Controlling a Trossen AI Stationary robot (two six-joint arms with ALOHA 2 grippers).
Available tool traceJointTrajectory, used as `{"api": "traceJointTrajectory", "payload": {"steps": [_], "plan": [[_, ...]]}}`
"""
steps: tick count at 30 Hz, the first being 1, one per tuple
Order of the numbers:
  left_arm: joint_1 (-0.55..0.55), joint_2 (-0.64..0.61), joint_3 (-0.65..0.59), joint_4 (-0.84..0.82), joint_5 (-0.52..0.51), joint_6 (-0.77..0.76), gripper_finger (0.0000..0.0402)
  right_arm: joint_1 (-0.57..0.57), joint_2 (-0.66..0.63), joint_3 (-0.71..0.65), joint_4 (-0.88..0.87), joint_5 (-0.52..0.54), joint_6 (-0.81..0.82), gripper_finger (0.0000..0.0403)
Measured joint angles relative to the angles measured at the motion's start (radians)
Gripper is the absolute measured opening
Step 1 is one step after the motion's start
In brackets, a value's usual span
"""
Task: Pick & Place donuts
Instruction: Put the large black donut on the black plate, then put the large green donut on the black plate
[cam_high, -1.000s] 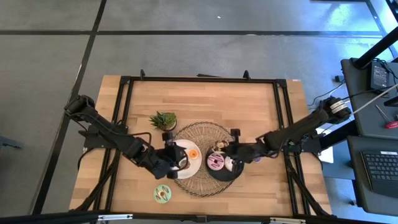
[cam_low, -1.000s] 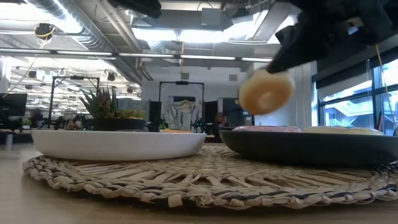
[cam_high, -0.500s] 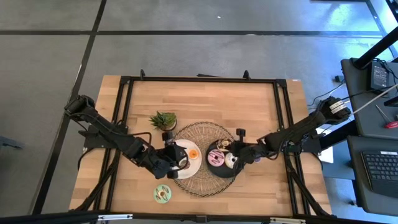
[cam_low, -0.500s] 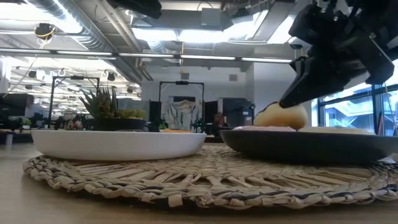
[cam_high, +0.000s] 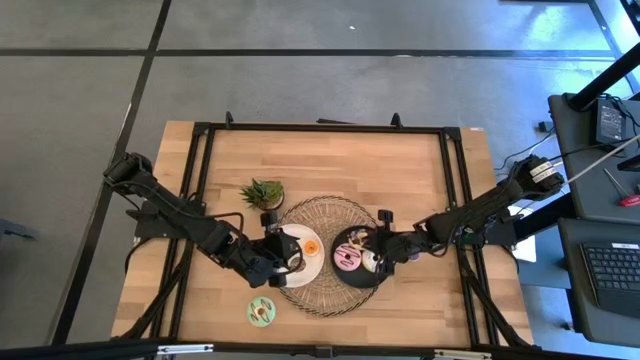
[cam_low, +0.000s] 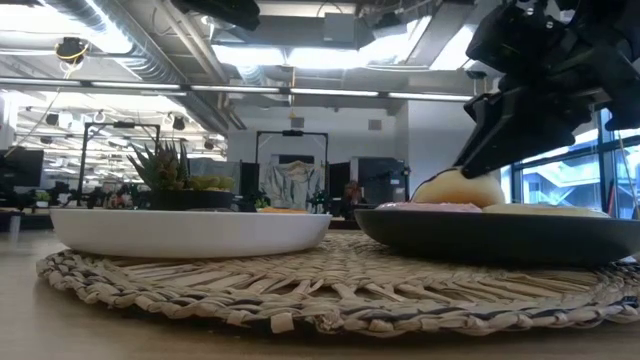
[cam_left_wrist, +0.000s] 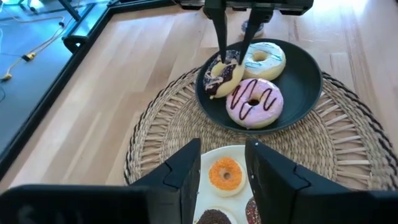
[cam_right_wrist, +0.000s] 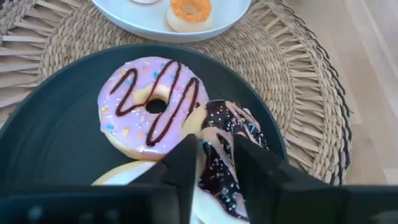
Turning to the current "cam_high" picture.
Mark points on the green donut with chocolate drizzle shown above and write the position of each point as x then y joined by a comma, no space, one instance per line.
254,319

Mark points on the small orange donut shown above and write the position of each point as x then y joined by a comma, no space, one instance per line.
307,251

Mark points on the small black floor plug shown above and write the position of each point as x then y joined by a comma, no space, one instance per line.
545,126

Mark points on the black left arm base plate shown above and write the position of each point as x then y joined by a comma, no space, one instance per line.
150,229

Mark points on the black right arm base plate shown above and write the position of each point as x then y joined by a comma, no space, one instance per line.
487,237

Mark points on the white round plate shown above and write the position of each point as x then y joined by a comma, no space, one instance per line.
312,270

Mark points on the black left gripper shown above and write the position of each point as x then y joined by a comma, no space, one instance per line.
277,250

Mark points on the grey side desk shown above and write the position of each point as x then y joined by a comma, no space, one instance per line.
590,200

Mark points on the black aluminium table frame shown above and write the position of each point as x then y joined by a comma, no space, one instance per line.
325,128

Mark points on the black power adapter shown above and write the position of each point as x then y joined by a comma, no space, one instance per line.
611,122

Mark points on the round woven straw placemat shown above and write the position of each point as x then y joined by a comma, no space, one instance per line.
325,300

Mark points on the potted green succulent plant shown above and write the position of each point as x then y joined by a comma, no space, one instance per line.
265,192

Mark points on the silver frame bracket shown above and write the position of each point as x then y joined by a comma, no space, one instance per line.
185,349
462,355

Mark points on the black round plate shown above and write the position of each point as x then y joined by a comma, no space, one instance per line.
360,280

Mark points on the white paper sheet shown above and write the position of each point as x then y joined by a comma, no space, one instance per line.
526,250

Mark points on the black diagonal pole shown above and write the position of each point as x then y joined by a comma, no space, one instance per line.
605,77

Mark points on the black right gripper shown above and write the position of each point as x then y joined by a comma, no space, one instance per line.
395,247

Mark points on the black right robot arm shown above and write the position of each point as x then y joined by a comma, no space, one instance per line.
480,210

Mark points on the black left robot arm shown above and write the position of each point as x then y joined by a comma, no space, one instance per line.
170,210

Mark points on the black keyboard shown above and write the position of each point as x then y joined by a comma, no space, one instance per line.
615,270

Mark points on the pink donut with chocolate drizzle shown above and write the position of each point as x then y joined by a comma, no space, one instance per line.
340,262

